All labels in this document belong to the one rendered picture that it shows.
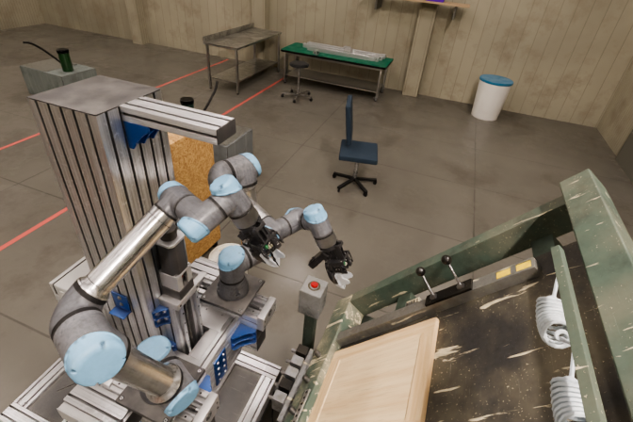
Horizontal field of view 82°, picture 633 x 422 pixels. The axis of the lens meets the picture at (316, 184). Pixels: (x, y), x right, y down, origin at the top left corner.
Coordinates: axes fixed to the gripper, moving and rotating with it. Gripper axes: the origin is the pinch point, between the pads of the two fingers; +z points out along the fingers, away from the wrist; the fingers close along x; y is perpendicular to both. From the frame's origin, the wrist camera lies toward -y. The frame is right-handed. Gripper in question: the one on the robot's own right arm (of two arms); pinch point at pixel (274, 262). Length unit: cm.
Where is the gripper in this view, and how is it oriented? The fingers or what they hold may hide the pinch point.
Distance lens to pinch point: 121.9
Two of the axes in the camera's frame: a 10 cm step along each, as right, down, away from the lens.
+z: 3.9, 7.5, 5.3
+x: 6.1, -6.4, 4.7
